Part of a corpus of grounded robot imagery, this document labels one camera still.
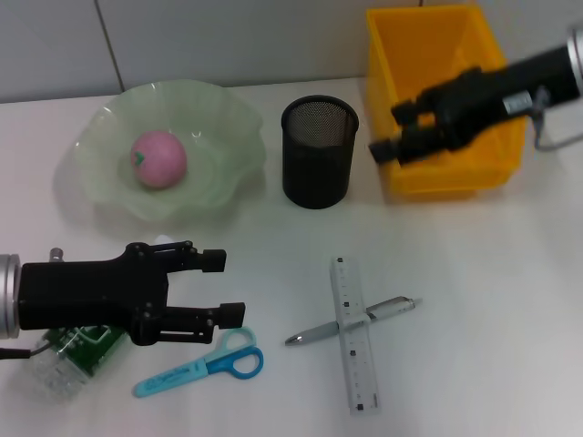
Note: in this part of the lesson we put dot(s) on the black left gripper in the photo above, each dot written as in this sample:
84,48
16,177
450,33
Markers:
91,296

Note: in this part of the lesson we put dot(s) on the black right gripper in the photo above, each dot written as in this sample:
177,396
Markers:
501,95

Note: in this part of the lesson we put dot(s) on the blue capped scissors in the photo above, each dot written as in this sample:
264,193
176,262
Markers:
182,375

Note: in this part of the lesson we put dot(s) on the pink toy peach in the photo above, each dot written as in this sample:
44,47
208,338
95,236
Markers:
159,159

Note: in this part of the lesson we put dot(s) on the clear green-label water bottle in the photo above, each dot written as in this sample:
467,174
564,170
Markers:
59,378

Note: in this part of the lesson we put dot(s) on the black mesh pen holder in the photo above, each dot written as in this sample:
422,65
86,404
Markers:
319,159

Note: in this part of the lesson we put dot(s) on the silver white pen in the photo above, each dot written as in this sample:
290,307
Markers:
314,332

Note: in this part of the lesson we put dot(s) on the pale green wavy fruit plate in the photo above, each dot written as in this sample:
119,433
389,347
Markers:
218,136

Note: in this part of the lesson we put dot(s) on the clear plastic ruler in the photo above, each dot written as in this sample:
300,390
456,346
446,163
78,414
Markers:
360,364

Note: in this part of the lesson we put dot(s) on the yellow plastic bin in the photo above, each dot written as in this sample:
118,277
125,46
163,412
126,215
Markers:
410,45

